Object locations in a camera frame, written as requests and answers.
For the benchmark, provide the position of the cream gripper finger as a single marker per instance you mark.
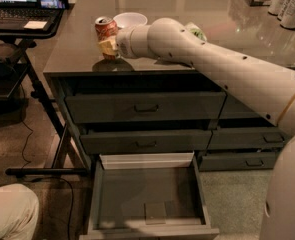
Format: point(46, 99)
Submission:
point(108, 46)

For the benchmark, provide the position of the red coke can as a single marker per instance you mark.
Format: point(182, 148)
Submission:
point(106, 27)

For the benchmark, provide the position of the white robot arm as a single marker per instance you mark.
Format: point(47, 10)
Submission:
point(266, 88)

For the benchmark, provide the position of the grey drawer cabinet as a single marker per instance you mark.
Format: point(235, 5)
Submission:
point(77, 66)

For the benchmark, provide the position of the middle left grey drawer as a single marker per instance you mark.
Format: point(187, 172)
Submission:
point(145, 141)

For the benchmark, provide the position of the grey drawer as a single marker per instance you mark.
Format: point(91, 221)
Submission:
point(129, 107)
point(145, 141)
point(237, 161)
point(234, 109)
point(247, 138)

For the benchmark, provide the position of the top left grey drawer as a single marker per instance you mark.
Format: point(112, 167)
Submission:
point(129, 107)

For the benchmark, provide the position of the top right grey drawer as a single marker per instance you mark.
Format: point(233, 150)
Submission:
point(234, 109)

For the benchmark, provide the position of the open bottom left drawer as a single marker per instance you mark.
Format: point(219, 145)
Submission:
point(148, 197)

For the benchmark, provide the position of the bottom right grey drawer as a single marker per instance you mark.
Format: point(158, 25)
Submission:
point(237, 161)

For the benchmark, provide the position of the middle right grey drawer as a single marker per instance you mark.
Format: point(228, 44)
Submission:
point(247, 138)

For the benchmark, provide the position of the white ceramic bowl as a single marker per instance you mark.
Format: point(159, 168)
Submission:
point(129, 19)

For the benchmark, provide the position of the green chip bag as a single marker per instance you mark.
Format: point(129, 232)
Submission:
point(195, 30)

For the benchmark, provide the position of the black laptop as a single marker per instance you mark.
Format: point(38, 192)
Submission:
point(26, 16)

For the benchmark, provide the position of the person's beige trouser knee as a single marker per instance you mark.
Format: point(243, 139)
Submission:
point(19, 211)

